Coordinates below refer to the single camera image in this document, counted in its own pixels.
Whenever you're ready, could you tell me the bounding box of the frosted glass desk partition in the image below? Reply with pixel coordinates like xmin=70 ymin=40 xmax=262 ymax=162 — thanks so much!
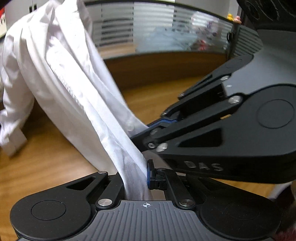
xmin=84 ymin=1 xmax=262 ymax=59

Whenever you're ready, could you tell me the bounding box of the white dress shirt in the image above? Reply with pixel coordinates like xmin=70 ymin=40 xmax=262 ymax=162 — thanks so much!
xmin=1 ymin=1 xmax=152 ymax=200

